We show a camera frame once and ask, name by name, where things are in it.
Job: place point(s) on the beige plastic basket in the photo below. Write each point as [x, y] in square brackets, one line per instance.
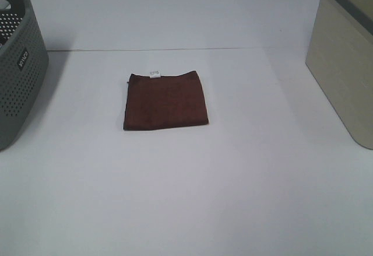
[340, 59]

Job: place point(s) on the folded dark red towel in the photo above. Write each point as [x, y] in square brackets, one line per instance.
[164, 102]

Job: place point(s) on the grey perforated plastic basket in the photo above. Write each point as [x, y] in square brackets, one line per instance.
[24, 62]

